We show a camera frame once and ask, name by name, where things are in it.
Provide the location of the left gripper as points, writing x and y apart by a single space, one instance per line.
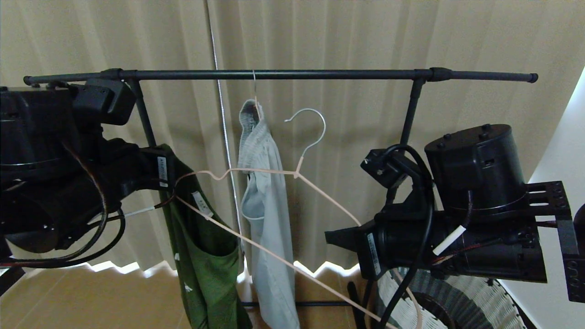
68 210

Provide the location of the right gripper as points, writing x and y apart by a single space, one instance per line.
411 242

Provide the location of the pink clothes hanger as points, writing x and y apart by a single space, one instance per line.
254 82
298 171

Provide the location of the pale grey shorts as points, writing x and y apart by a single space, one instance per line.
274 237

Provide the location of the green garment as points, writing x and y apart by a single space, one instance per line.
205 274

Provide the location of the white laundry basket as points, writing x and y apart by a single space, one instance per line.
480 301

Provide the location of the black clothes rack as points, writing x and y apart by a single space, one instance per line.
320 74

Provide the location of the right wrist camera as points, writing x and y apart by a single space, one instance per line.
384 167

